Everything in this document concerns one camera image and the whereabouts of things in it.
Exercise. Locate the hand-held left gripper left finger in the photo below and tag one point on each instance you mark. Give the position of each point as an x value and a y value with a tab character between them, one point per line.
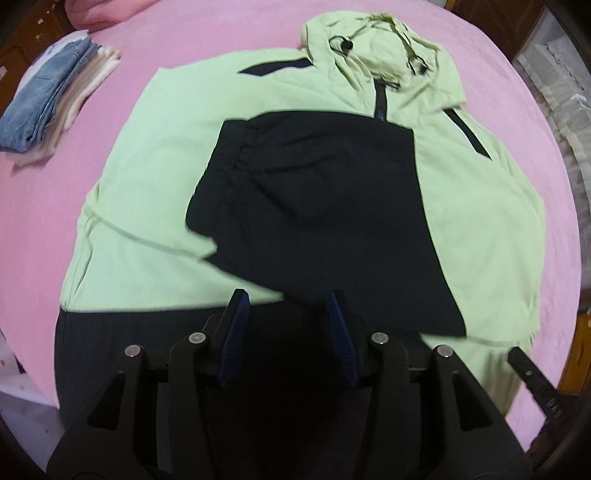
235	332

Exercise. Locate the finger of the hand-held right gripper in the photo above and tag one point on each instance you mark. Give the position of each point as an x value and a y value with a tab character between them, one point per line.
538	383

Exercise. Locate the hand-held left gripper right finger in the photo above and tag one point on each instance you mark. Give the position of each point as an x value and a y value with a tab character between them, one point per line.
344	337

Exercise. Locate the green and black hooded jacket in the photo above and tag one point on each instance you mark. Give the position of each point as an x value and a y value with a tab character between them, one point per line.
161	161

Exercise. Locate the yellow wooden cabinet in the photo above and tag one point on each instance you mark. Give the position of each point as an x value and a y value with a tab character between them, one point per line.
582	355

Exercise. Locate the pink bed blanket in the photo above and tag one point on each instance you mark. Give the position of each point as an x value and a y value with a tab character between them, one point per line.
60	207

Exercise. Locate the white dotted bed sheet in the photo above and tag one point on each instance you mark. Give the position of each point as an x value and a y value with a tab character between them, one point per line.
23	415

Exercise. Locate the cream lace furniture cover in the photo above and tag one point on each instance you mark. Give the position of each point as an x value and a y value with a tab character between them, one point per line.
563	115

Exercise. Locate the cream folded garments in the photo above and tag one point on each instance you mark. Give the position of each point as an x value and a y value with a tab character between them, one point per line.
87	78

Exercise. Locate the folded blue jeans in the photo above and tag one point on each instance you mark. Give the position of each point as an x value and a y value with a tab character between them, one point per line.
41	92

